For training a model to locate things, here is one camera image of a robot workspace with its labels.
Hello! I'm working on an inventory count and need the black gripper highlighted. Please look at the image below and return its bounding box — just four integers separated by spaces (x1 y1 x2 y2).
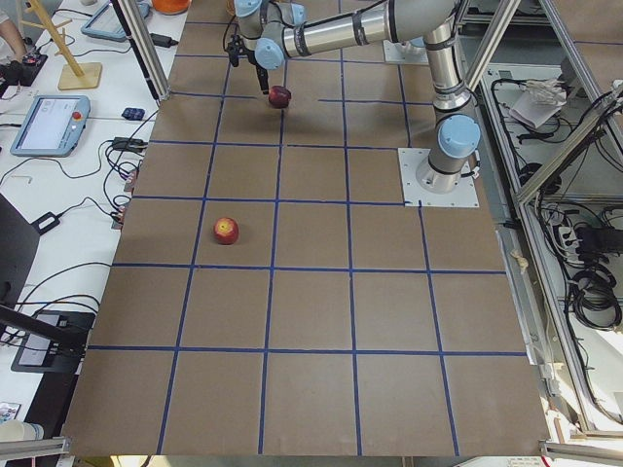
245 49 269 95

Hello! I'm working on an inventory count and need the black power adapter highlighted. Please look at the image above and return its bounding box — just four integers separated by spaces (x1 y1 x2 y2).
31 212 61 235

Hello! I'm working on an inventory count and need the wooden stand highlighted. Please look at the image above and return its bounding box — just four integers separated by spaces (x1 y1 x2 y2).
20 0 102 91

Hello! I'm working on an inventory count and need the teach pendant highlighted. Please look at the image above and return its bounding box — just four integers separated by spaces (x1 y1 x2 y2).
10 95 91 158
81 2 127 42

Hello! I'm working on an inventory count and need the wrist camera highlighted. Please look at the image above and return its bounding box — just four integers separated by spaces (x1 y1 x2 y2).
224 34 244 67

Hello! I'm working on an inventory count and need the red yellow apple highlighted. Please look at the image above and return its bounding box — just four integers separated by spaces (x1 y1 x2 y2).
212 217 239 245

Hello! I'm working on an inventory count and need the black monitor stand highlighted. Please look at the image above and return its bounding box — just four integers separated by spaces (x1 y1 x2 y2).
0 194 96 376

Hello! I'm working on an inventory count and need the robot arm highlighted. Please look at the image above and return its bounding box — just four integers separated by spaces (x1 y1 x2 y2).
223 0 481 195

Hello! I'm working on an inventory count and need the far teach pendant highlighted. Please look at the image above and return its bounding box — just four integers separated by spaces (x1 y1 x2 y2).
81 2 127 42

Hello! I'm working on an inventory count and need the dark red apple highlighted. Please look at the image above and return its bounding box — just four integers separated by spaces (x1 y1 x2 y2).
268 86 292 109

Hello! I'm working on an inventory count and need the small blue device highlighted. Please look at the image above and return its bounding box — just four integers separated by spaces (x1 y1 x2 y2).
122 107 145 121

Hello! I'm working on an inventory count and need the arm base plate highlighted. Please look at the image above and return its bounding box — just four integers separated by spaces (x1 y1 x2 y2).
384 37 428 65
397 148 480 208

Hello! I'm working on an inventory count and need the near teach pendant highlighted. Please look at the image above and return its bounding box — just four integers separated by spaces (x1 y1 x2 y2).
10 95 91 158

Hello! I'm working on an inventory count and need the orange bucket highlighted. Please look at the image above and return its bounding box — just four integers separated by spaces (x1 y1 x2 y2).
152 0 191 16

